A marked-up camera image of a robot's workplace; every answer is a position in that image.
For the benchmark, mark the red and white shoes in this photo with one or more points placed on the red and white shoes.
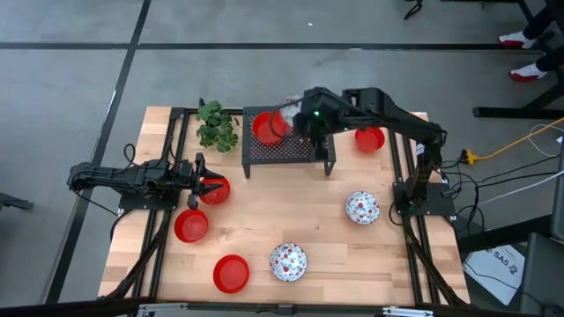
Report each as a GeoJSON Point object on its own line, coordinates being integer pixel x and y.
{"type": "Point", "coordinates": [542, 24]}

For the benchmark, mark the green potted plant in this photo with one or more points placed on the green potted plant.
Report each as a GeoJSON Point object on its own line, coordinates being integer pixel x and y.
{"type": "Point", "coordinates": [216, 127]}

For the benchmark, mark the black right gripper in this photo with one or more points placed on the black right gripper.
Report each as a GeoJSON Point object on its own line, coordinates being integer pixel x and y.
{"type": "Point", "coordinates": [317, 127]}

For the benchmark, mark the red plastic bowl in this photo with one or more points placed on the red plastic bowl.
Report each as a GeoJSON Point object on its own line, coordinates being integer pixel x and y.
{"type": "Point", "coordinates": [190, 226]}
{"type": "Point", "coordinates": [370, 141]}
{"type": "Point", "coordinates": [231, 274]}
{"type": "Point", "coordinates": [266, 130]}
{"type": "Point", "coordinates": [218, 199]}

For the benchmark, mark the white printed sheet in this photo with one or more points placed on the white printed sheet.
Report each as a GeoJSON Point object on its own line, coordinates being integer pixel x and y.
{"type": "Point", "coordinates": [493, 273]}

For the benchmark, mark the silver metal bracket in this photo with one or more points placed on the silver metal bracket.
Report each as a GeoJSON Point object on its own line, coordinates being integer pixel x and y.
{"type": "Point", "coordinates": [163, 307]}
{"type": "Point", "coordinates": [407, 311]}

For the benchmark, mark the black aluminium table frame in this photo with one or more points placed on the black aluminium table frame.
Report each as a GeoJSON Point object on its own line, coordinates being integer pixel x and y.
{"type": "Point", "coordinates": [177, 113]}

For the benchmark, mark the black perforated metal shelf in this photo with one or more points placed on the black perforated metal shelf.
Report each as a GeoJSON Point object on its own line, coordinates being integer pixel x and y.
{"type": "Point", "coordinates": [282, 152]}

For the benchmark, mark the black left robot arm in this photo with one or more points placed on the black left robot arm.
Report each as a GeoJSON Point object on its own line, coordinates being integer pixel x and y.
{"type": "Point", "coordinates": [110, 176]}

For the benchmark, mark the black stand foot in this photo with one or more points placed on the black stand foot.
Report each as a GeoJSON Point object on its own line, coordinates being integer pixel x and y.
{"type": "Point", "coordinates": [15, 202]}

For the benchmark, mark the black desk frame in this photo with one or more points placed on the black desk frame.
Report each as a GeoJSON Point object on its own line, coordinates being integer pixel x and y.
{"type": "Point", "coordinates": [506, 112]}

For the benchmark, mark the red strawberry print bowl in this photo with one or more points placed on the red strawberry print bowl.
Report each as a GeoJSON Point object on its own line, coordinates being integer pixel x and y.
{"type": "Point", "coordinates": [362, 208]}
{"type": "Point", "coordinates": [290, 110]}
{"type": "Point", "coordinates": [288, 262]}

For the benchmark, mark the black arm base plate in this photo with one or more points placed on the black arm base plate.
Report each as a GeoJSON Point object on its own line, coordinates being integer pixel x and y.
{"type": "Point", "coordinates": [440, 202]}
{"type": "Point", "coordinates": [132, 203]}

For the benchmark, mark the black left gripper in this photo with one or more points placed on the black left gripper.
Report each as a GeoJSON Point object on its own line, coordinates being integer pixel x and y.
{"type": "Point", "coordinates": [191, 180]}

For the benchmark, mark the white red shoe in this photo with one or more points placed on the white red shoe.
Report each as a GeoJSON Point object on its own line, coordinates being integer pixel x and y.
{"type": "Point", "coordinates": [529, 72]}
{"type": "Point", "coordinates": [515, 39]}

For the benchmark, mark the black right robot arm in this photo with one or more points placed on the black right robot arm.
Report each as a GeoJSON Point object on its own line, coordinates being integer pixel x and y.
{"type": "Point", "coordinates": [388, 110]}

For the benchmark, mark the black metal bar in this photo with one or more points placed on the black metal bar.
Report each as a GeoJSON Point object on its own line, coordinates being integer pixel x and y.
{"type": "Point", "coordinates": [506, 233]}

